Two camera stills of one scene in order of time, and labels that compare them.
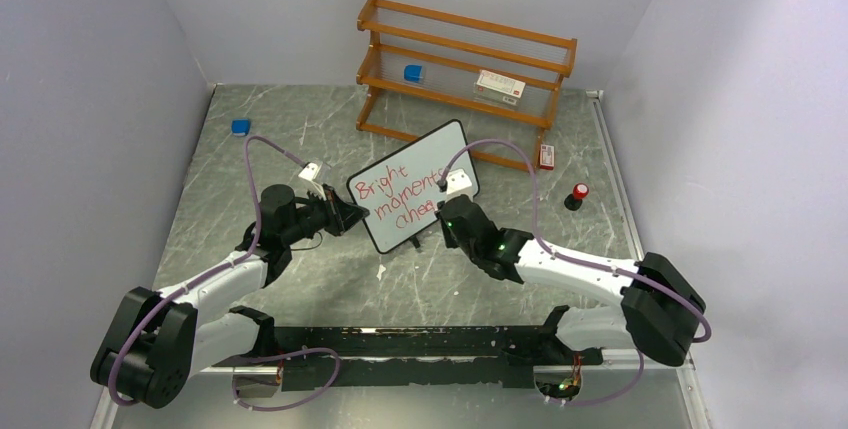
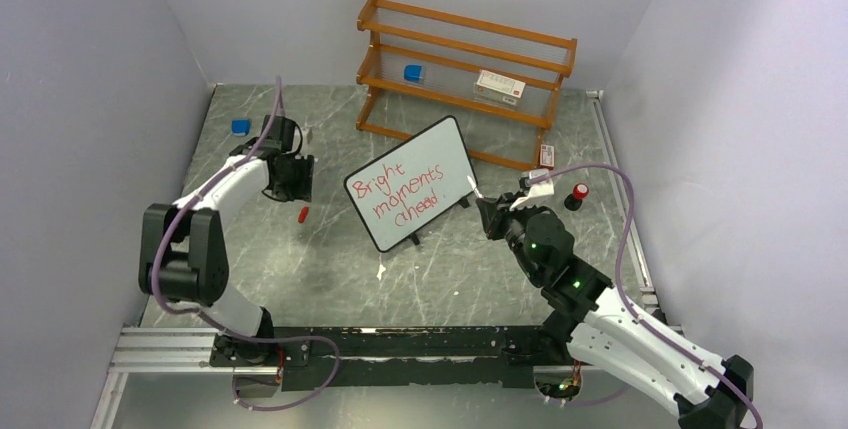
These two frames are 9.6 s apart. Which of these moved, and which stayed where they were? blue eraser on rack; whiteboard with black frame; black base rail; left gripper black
Moved: left gripper black
Stayed: whiteboard with black frame; black base rail; blue eraser on rack
